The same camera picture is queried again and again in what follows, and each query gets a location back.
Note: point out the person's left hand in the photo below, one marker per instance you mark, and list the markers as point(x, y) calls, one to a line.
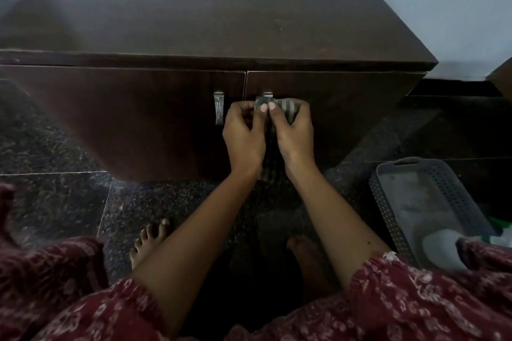
point(244, 141)

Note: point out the person's right hand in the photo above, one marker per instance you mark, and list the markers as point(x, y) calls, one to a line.
point(296, 141)

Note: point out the checked green cloth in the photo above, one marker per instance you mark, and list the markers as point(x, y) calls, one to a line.
point(287, 107)

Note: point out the dark brown wooden cabinet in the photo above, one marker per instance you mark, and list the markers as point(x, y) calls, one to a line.
point(160, 13)

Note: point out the white spray bottle green nozzle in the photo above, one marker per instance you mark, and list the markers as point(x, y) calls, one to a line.
point(442, 249)

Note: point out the person's right forearm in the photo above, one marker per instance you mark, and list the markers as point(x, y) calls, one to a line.
point(340, 225)

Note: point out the person's left forearm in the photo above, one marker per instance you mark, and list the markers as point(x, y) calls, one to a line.
point(200, 249)

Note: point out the person's right foot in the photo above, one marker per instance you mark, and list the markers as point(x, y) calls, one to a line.
point(310, 261)

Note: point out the person's foot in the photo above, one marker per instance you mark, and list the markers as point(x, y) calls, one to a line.
point(310, 261)
point(146, 243)

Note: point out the person's left foot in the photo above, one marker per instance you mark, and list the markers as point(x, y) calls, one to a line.
point(146, 243)

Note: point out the grey perforated plastic basket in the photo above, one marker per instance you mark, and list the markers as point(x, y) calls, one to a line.
point(416, 197)

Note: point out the red floral garment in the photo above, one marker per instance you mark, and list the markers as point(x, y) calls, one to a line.
point(420, 304)

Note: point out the brown wooden furniture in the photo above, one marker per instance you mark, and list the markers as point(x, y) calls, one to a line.
point(502, 81)

